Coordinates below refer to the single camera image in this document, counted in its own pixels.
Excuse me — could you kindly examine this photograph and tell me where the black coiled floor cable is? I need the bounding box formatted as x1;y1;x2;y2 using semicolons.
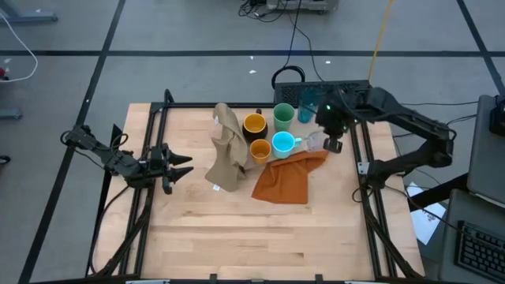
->
271;0;307;90

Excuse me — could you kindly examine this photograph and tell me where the grey side desk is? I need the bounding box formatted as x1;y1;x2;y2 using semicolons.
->
437;188;505;284

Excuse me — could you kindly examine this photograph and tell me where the yellow cable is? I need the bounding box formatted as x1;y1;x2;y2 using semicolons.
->
367;0;395;83

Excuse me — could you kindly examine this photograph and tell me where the white floor cable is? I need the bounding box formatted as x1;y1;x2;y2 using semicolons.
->
0;11;39;84

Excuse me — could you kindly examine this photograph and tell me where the green handleless cup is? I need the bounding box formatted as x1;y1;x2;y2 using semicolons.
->
272;103;296;133

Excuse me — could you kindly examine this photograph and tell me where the clear plastic cup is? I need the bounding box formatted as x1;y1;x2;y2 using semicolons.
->
301;131;331;153

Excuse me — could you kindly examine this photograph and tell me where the beige cloth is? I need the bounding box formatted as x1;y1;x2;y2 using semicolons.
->
204;102;251;193

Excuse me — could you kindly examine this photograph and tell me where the orange cloth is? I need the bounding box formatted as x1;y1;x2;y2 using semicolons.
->
251;149;330;205

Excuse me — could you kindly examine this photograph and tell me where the grey metal floor foot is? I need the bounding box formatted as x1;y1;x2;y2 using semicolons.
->
0;108;24;121
0;0;59;24

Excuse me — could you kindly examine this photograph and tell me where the orange handleless cup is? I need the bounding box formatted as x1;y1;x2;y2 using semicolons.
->
249;138;273;165

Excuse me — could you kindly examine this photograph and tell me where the black desk leg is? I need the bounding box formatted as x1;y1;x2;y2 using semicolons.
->
408;173;470;212

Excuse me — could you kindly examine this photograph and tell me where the light blue bowl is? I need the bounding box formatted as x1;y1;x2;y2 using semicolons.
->
271;131;303;159

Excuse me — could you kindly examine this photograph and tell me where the white paper sheet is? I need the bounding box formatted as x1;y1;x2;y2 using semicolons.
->
406;181;447;246

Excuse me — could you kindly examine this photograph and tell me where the black box device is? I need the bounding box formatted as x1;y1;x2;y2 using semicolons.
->
488;94;505;137

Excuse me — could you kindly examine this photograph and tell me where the blue translucent faceted tumbler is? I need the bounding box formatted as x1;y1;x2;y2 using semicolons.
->
297;87;323;124

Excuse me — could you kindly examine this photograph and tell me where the black perforated computer case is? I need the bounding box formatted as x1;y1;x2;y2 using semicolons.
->
273;80;375;105

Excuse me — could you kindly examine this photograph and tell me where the black metal table frame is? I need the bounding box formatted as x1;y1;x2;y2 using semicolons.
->
84;88;425;284

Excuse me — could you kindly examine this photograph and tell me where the black mug orange inside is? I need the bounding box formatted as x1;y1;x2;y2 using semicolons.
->
241;109;269;144

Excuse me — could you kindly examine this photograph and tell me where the grey equipment cart base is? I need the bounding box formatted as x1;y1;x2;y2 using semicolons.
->
266;0;340;15

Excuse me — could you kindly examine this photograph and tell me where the black keyboard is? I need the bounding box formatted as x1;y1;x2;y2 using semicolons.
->
453;220;505;283

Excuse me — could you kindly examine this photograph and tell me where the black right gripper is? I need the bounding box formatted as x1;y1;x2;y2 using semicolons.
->
315;88;353;155

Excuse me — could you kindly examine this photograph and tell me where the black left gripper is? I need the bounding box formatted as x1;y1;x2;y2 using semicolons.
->
125;142;195;195

